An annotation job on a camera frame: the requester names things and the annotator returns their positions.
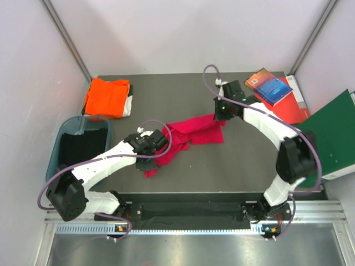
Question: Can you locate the red t shirt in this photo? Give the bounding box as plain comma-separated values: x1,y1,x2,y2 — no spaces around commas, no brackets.
155,114,226,167

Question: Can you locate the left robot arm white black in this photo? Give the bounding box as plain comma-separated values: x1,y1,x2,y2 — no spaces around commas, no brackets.
46,130,160,222

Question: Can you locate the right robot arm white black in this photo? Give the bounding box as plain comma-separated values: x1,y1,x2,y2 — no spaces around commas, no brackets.
214,96,317,223

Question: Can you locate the blue orange book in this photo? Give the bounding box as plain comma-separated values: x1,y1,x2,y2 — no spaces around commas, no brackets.
245,68,292,106

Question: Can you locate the folded orange t shirt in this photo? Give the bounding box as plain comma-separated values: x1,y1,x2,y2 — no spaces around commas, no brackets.
82,78,130,119

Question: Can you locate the red book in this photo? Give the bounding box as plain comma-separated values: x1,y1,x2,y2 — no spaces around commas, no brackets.
255,87,310,125

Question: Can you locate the black garment in basin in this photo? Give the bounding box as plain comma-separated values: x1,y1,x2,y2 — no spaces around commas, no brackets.
58,129,108,166

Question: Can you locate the teal plastic basin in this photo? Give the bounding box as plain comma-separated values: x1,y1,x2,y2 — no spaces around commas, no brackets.
45,116,111,181

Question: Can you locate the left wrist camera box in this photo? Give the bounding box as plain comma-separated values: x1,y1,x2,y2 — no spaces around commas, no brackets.
150,130,169,151

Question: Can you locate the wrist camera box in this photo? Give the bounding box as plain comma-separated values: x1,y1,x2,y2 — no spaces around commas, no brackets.
222,80,245,101
150,130,169,151

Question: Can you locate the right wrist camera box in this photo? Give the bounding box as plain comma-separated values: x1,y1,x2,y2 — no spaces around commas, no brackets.
222,80,245,101

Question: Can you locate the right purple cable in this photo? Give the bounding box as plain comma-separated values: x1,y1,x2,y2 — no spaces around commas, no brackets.
203,64,323,241

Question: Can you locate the purple cable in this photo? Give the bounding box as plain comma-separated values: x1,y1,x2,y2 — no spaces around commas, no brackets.
203,64,323,241
37,119,173,242

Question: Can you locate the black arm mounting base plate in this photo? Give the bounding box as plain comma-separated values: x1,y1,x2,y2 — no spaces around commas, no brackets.
93,192,295,230

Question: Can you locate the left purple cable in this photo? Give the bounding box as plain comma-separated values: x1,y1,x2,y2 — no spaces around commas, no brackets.
37,119,173,242

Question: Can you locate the grey slotted cable duct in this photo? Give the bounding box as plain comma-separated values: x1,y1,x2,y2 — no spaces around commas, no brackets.
56,223,280,236

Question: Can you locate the green ring binder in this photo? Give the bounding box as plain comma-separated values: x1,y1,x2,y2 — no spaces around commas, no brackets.
296,89,354,182

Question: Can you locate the aluminium frame rail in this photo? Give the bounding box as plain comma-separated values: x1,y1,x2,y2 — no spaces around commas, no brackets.
35,199,354,265

